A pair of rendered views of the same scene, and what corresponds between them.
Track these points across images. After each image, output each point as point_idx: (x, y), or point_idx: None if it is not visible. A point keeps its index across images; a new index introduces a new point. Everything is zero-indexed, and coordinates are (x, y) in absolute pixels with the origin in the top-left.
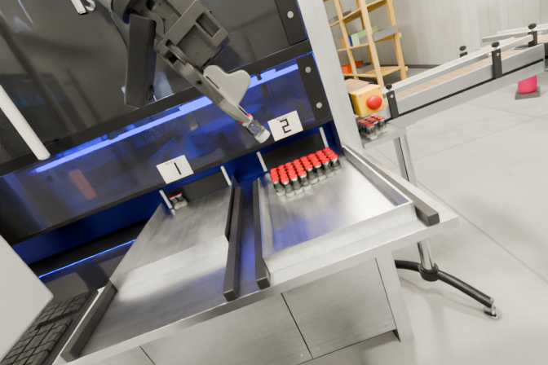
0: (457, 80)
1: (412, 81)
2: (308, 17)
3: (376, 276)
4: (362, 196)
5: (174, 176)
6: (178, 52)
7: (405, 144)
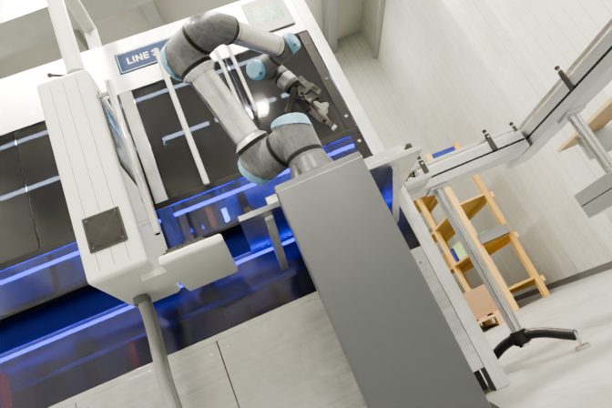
0: (467, 153)
1: (437, 158)
2: (356, 116)
3: (443, 297)
4: None
5: None
6: (305, 96)
7: (447, 201)
